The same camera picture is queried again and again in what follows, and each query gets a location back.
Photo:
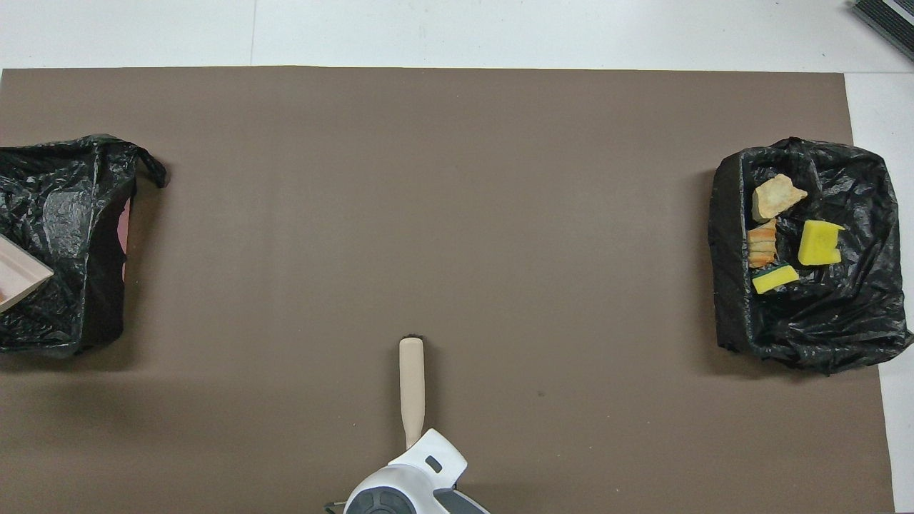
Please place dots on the black trash bag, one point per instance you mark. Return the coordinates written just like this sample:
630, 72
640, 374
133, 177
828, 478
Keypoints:
857, 321
64, 200

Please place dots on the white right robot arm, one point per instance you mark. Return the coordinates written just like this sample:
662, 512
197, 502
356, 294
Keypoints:
421, 471

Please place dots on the yellow sponge piece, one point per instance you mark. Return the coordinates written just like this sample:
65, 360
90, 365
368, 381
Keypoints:
817, 244
775, 278

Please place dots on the beige sponge chunk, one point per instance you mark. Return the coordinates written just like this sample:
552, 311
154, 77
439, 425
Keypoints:
762, 244
775, 198

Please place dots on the beige hand brush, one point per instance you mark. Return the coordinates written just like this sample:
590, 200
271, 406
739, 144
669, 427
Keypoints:
411, 378

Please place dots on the brown table mat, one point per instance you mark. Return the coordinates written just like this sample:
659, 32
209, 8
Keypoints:
500, 214

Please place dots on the pink waste bin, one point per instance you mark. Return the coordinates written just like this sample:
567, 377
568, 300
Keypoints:
126, 225

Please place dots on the dark ribbed panel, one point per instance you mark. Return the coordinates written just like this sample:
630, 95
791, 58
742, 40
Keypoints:
892, 18

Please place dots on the beige plastic dustpan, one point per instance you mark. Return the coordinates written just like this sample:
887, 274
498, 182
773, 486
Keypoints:
18, 275

